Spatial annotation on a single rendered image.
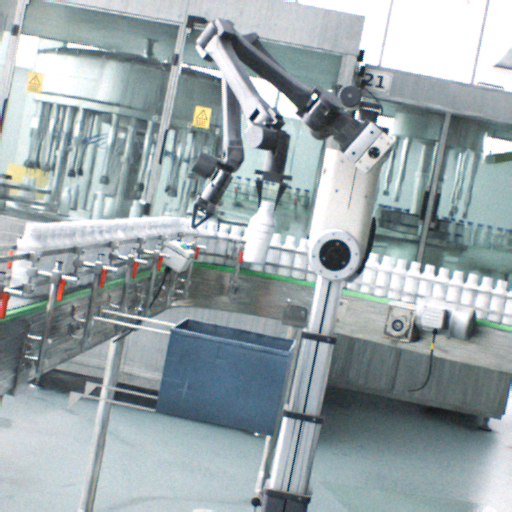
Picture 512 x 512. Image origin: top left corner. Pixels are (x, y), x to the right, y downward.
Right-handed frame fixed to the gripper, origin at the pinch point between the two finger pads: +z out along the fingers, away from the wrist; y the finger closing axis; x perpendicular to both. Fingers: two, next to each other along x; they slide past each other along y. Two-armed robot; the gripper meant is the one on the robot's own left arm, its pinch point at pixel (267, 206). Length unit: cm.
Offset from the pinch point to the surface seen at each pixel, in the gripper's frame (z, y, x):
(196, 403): 52, -8, -15
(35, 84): -38, -149, 376
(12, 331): 34, -44, -81
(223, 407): 52, -1, -15
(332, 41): -89, 7, 366
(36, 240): 16, -48, -57
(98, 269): 22, -37, -28
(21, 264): 22, -50, -58
